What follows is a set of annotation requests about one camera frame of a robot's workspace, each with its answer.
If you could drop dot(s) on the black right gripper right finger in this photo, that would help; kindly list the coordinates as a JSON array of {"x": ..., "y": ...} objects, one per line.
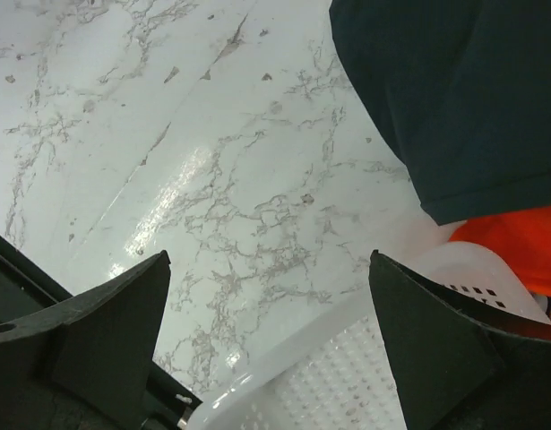
[{"x": 458, "y": 362}]

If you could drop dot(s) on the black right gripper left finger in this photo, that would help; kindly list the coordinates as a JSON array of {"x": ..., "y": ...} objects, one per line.
[{"x": 84, "y": 363}]

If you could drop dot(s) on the dark navy shorts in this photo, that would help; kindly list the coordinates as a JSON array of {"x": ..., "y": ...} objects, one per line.
[{"x": 461, "y": 93}]

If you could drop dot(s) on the orange shorts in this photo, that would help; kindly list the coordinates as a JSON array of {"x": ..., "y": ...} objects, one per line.
[{"x": 522, "y": 239}]

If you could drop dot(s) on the white plastic basket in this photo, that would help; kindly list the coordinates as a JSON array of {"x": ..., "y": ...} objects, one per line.
[{"x": 334, "y": 373}]

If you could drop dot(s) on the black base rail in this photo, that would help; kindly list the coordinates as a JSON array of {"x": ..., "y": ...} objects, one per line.
[{"x": 26, "y": 289}]

